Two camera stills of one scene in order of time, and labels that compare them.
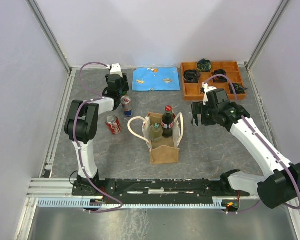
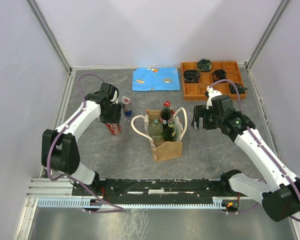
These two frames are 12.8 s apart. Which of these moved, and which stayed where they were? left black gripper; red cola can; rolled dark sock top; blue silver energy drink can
Moved: left black gripper
Stayed: blue silver energy drink can; rolled dark sock top; red cola can
